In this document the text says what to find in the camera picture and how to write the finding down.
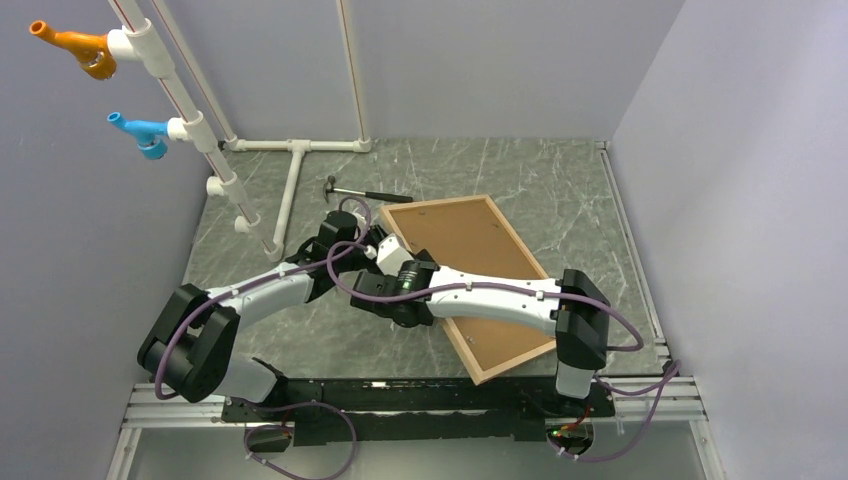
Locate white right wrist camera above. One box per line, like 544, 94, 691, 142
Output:
364, 234, 414, 276

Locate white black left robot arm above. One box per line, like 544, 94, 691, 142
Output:
137, 210, 388, 420

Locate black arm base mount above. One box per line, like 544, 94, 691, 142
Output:
221, 375, 615, 446

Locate aluminium rail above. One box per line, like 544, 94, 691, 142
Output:
107, 377, 727, 479

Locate black handled claw hammer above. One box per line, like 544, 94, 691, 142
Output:
323, 175, 414, 203

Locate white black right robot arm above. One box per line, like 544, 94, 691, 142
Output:
350, 260, 612, 415

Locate white PVC pipe stand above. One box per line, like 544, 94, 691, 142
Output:
107, 1, 372, 262

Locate blue nozzle fitting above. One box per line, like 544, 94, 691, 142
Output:
107, 112, 168, 160

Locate orange nozzle fitting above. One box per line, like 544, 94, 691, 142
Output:
29, 20, 117, 80

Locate wooden picture frame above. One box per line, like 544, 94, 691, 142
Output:
379, 195, 555, 385

